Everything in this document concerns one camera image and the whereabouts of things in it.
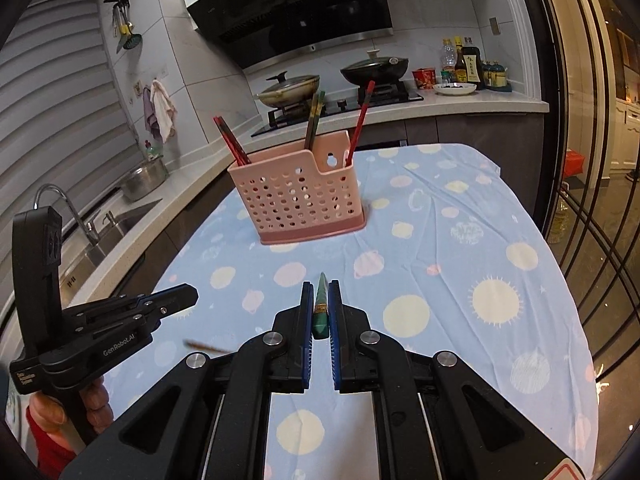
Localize wall utensil rack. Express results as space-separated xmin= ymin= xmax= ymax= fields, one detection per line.
xmin=103 ymin=0 xmax=132 ymax=36

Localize white plate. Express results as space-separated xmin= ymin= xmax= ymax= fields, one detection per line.
xmin=432 ymin=82 xmax=477 ymax=97

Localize maroon chopstick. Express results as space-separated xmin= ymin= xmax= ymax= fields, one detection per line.
xmin=221 ymin=116 xmax=252 ymax=166
xmin=213 ymin=117 xmax=247 ymax=167

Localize red instant noodle cup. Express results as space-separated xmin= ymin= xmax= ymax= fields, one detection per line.
xmin=412 ymin=67 xmax=441 ymax=91

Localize black range hood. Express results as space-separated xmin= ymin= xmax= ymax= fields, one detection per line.
xmin=175 ymin=0 xmax=394 ymax=72

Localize green chopstick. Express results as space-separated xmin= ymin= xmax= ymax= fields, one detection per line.
xmin=304 ymin=92 xmax=321 ymax=152
xmin=312 ymin=271 xmax=330 ymax=340

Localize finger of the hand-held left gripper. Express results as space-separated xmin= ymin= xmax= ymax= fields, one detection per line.
xmin=75 ymin=309 xmax=167 ymax=337
xmin=64 ymin=283 xmax=199 ymax=319

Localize person's left forearm red sleeve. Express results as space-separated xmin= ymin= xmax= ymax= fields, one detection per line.
xmin=24 ymin=410 xmax=78 ymax=475

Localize chrome faucet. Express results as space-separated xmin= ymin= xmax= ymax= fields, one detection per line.
xmin=34 ymin=184 xmax=102 ymax=247

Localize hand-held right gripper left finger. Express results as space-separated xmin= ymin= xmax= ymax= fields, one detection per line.
xmin=60 ymin=281 xmax=316 ymax=480

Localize purple hanging cloth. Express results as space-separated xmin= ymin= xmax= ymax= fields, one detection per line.
xmin=142 ymin=87 xmax=162 ymax=144

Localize green handheld strainer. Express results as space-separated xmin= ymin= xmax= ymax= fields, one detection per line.
xmin=122 ymin=22 xmax=143 ymax=52

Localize blue printed tablecloth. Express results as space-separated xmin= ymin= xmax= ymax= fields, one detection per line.
xmin=145 ymin=142 xmax=601 ymax=480

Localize yellow cap sauce bottle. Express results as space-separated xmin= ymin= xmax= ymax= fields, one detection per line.
xmin=452 ymin=36 xmax=469 ymax=84

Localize black wok with lid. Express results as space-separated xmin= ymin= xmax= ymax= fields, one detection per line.
xmin=340 ymin=50 xmax=410 ymax=86

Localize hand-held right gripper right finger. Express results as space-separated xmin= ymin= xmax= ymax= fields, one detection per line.
xmin=327 ymin=280 xmax=583 ymax=480

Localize clear plastic oil bottle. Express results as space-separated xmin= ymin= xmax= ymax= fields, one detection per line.
xmin=440 ymin=38 xmax=457 ymax=84

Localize beige frying pan with lid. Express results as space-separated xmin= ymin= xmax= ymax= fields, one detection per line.
xmin=255 ymin=71 xmax=321 ymax=109

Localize red bag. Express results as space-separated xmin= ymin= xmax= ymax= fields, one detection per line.
xmin=564 ymin=151 xmax=587 ymax=179

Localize black gas stove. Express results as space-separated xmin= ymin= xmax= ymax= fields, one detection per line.
xmin=250 ymin=81 xmax=425 ymax=139

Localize pink utensil basket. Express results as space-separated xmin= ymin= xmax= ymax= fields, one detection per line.
xmin=227 ymin=129 xmax=368 ymax=246

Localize white hanging towel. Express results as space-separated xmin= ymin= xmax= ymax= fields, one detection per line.
xmin=150 ymin=79 xmax=179 ymax=144

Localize steel sink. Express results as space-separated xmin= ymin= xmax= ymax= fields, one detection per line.
xmin=65 ymin=199 xmax=164 ymax=281

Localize grey window blinds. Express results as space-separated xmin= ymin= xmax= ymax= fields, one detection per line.
xmin=0 ymin=0 xmax=137 ymax=241

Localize steel pot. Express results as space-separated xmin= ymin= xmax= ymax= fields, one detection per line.
xmin=120 ymin=156 xmax=169 ymax=202

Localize glass sliding door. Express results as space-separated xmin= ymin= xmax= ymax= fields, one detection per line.
xmin=520 ymin=0 xmax=640 ymax=461

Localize red chopstick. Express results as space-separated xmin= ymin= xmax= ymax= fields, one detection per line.
xmin=344 ymin=82 xmax=373 ymax=167
xmin=348 ymin=80 xmax=377 ymax=162

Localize person's left hand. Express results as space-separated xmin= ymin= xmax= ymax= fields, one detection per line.
xmin=27 ymin=377 xmax=116 ymax=457

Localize purple brown chopstick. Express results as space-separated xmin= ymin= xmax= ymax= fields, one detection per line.
xmin=307 ymin=91 xmax=324 ymax=152
xmin=310 ymin=90 xmax=327 ymax=152

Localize dark soy sauce bottle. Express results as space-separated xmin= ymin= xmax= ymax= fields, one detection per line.
xmin=460 ymin=37 xmax=484 ymax=87

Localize large oil jug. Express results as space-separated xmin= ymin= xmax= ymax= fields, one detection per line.
xmin=547 ymin=182 xmax=572 ymax=244

